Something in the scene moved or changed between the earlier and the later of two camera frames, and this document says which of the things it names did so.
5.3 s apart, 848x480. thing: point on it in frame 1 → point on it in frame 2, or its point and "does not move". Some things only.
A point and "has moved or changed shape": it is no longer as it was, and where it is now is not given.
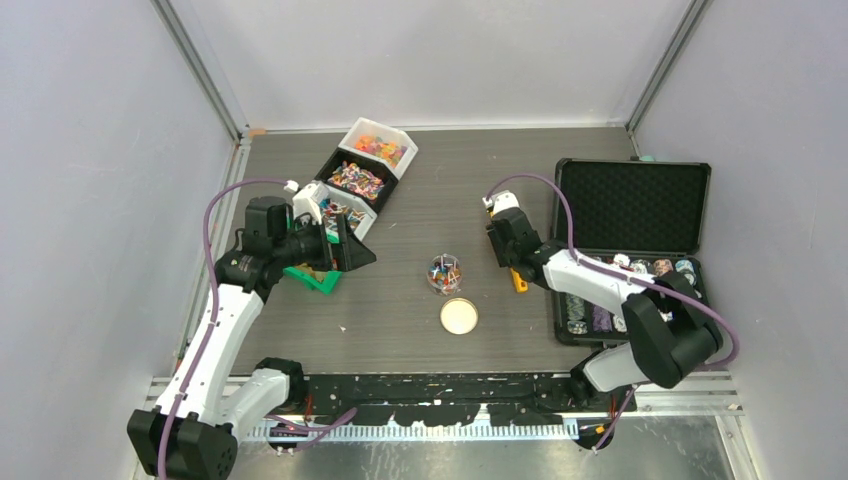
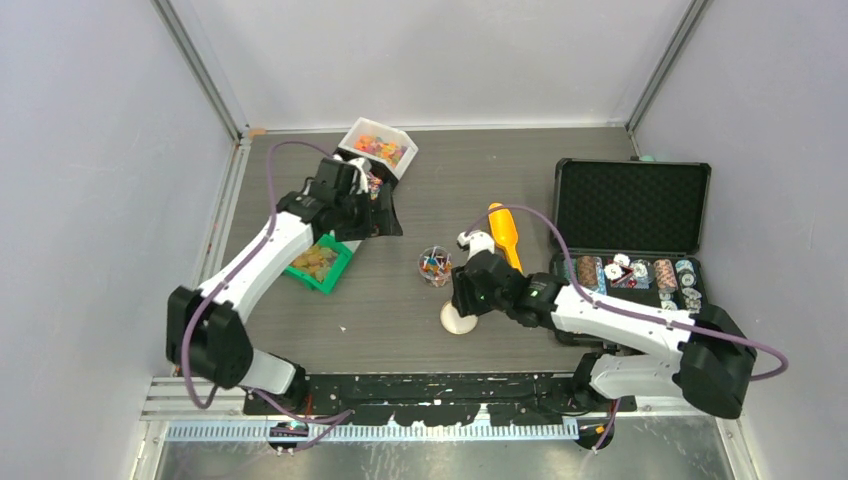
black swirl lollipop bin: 360,177 does not move
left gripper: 353,253 → 375,224
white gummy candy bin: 387,147 does not move
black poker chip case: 647,216 does not move
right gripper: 497,244 → 463,299
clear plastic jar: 444,273 has moved or changed shape
